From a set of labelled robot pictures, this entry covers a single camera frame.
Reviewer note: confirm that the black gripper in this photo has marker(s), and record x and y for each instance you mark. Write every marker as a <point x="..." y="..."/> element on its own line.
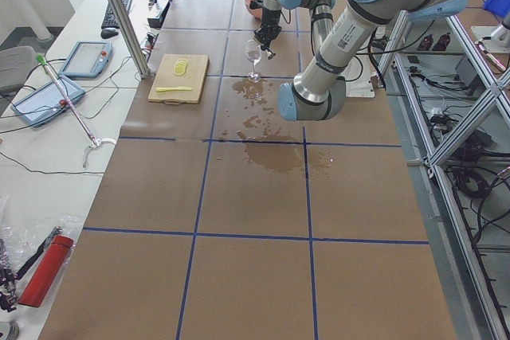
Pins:
<point x="271" y="17"/>

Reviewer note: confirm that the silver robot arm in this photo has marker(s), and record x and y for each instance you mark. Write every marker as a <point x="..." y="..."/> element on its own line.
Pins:
<point x="319" y="91"/>

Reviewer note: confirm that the clear wine glass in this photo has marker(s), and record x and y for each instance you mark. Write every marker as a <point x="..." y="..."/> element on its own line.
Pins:
<point x="253" y="54"/>

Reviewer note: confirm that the pink bowl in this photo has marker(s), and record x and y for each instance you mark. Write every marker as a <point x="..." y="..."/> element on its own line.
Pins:
<point x="257" y="15"/>

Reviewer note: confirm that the bamboo cutting board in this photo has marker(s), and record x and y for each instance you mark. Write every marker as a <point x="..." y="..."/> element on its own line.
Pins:
<point x="194" y="77"/>

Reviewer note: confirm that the lemon slice front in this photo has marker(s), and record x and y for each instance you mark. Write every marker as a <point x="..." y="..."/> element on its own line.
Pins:
<point x="179" y="71"/>

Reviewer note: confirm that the yellow plastic knife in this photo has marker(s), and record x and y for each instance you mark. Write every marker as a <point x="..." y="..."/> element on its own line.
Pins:
<point x="174" y="89"/>

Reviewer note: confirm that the black computer mouse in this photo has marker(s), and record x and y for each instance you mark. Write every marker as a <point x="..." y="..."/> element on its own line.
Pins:
<point x="107" y="33"/>

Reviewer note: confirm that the blue teach pendant far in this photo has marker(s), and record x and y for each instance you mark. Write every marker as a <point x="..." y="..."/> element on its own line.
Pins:
<point x="87" y="60"/>

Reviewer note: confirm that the blue teach pendant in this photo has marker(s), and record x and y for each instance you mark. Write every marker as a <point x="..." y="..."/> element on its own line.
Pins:
<point x="87" y="60"/>
<point x="47" y="102"/>

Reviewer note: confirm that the blue teach pendant near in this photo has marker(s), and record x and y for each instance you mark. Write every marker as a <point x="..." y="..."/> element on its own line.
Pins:
<point x="47" y="102"/>

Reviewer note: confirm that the red cylindrical bottle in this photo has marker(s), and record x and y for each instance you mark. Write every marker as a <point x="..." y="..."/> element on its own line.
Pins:
<point x="46" y="272"/>

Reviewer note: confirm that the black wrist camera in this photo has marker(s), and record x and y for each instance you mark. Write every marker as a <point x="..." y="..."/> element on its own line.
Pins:
<point x="255" y="5"/>

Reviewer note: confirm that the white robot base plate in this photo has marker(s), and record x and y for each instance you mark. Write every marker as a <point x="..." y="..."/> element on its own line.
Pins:
<point x="358" y="78"/>

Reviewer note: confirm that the aluminium frame post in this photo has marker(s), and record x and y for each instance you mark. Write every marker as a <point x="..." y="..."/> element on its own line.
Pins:
<point x="130" y="38"/>

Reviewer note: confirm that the green handled reacher grabber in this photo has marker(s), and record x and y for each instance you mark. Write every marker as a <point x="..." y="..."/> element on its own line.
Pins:
<point x="95" y="142"/>

